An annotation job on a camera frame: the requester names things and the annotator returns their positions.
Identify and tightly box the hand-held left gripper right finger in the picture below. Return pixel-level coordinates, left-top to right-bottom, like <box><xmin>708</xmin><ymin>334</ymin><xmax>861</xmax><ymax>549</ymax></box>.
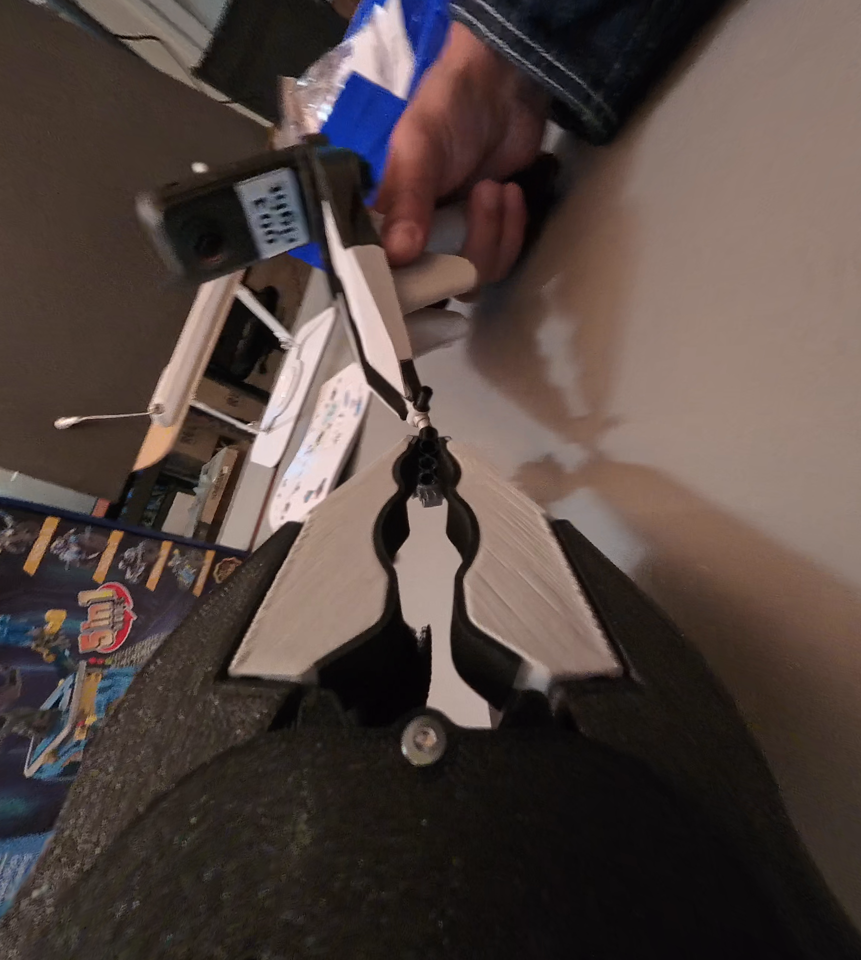
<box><xmin>441</xmin><ymin>438</ymin><xmax>624</xmax><ymax>690</ymax></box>

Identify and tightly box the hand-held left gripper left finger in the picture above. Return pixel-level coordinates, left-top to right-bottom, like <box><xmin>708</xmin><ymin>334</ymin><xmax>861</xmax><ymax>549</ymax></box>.
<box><xmin>226</xmin><ymin>437</ymin><xmax>412</xmax><ymax>681</ymax></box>

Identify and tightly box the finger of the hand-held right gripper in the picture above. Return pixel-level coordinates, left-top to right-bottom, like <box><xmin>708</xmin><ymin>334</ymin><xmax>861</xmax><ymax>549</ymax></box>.
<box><xmin>321</xmin><ymin>223</ymin><xmax>411</xmax><ymax>421</ymax></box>
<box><xmin>339</xmin><ymin>243</ymin><xmax>418</xmax><ymax>400</ymax></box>

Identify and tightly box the black connector cluster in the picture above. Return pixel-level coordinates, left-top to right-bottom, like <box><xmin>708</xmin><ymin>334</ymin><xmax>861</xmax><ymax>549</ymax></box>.
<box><xmin>411</xmin><ymin>435</ymin><xmax>447</xmax><ymax>485</ymax></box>

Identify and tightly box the person's right forearm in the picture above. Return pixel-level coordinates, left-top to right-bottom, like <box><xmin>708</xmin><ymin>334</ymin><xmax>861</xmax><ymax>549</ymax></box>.
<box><xmin>449</xmin><ymin>0</ymin><xmax>732</xmax><ymax>147</ymax></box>

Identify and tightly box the grey desk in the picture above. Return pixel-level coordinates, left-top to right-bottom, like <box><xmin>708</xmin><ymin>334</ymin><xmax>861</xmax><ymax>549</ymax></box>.
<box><xmin>213</xmin><ymin>0</ymin><xmax>861</xmax><ymax>732</ymax></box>

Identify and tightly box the person's right hand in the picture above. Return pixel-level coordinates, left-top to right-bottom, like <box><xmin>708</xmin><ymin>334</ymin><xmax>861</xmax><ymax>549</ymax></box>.
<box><xmin>374</xmin><ymin>21</ymin><xmax>553</xmax><ymax>280</ymax></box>

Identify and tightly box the instruction booklet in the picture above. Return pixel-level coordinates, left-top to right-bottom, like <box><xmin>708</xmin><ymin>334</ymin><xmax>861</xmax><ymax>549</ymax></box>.
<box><xmin>269</xmin><ymin>366</ymin><xmax>369</xmax><ymax>528</ymax></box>

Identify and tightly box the white book stand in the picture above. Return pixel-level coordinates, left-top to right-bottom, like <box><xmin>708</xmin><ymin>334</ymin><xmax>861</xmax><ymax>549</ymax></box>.
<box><xmin>54</xmin><ymin>270</ymin><xmax>342</xmax><ymax>470</ymax></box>

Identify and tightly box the dark board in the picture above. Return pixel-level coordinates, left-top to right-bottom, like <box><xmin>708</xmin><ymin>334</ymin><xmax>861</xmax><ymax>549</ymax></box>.
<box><xmin>0</xmin><ymin>0</ymin><xmax>274</xmax><ymax>498</ymax></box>

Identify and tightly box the crumpled clear plastic wrap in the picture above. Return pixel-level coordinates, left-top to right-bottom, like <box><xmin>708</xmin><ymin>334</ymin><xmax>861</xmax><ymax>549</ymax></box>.
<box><xmin>279</xmin><ymin>41</ymin><xmax>353</xmax><ymax>147</ymax></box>

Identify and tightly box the blue plastic bin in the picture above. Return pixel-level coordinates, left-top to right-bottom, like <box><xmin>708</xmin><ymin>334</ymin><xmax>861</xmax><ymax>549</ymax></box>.
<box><xmin>291</xmin><ymin>0</ymin><xmax>454</xmax><ymax>271</ymax></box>

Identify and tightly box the dark blue toy box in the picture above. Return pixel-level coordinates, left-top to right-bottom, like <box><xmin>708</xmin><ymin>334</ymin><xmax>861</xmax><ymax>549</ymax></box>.
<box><xmin>0</xmin><ymin>493</ymin><xmax>249</xmax><ymax>939</ymax></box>

